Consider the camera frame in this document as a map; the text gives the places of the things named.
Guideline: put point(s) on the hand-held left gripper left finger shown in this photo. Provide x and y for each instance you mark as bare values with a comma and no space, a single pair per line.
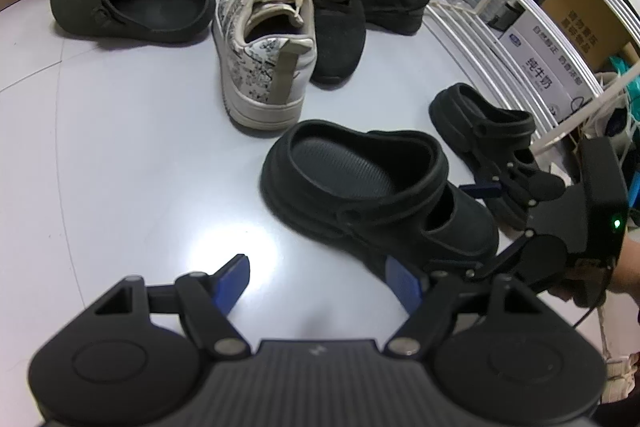
232,279

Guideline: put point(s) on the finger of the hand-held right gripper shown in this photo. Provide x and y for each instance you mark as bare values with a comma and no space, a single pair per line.
480,269
480,190

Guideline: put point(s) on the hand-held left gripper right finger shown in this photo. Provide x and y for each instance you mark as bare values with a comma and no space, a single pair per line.
402,284

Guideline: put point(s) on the white printed lace-up sneaker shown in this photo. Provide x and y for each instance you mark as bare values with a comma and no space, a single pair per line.
260,72

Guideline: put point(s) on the person's right hand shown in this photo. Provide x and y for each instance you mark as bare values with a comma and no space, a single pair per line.
624,276

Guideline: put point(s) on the teal plastic bag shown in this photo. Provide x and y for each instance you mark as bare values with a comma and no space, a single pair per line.
625,74

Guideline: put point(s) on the white printed carton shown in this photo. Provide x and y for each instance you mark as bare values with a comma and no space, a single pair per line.
540,67

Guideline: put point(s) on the brown cardboard box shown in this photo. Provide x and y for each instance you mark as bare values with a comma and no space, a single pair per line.
585,7

